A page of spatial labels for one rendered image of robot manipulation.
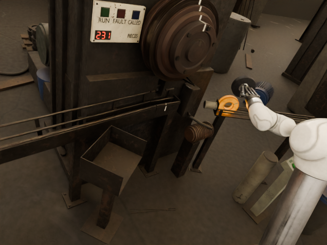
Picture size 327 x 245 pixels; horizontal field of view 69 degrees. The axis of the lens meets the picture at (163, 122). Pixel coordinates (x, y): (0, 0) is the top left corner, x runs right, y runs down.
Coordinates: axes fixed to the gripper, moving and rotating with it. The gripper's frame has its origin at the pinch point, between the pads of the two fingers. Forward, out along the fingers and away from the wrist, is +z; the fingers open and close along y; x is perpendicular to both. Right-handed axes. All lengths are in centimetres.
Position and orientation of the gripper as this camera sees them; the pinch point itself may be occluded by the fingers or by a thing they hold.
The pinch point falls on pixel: (244, 84)
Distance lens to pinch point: 166.4
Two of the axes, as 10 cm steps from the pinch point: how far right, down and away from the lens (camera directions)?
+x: 2.6, -7.3, -6.3
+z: 0.0, -6.5, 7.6
